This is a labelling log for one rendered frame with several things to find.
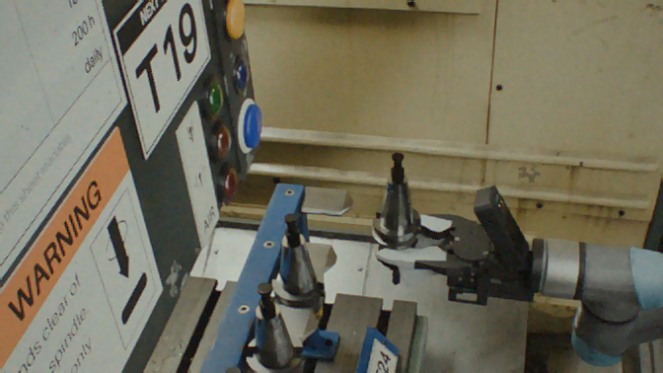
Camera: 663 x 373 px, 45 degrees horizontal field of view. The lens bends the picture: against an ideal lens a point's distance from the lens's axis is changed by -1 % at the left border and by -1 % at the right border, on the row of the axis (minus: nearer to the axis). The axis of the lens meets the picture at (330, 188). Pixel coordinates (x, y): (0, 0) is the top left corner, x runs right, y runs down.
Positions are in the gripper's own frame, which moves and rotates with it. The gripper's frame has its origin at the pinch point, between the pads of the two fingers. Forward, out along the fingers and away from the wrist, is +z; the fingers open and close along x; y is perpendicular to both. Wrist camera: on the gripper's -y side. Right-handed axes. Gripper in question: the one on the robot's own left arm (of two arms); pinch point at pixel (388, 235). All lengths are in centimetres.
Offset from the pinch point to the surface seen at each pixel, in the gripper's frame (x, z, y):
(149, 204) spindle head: -51, 5, -47
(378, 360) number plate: -0.6, 1.0, 25.2
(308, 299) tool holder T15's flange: -15.1, 7.1, -2.2
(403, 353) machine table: 5.0, -2.0, 29.7
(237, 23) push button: -37, 4, -50
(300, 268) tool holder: -14.1, 8.1, -6.0
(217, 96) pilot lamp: -42, 4, -47
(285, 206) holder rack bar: 0.4, 14.0, -2.5
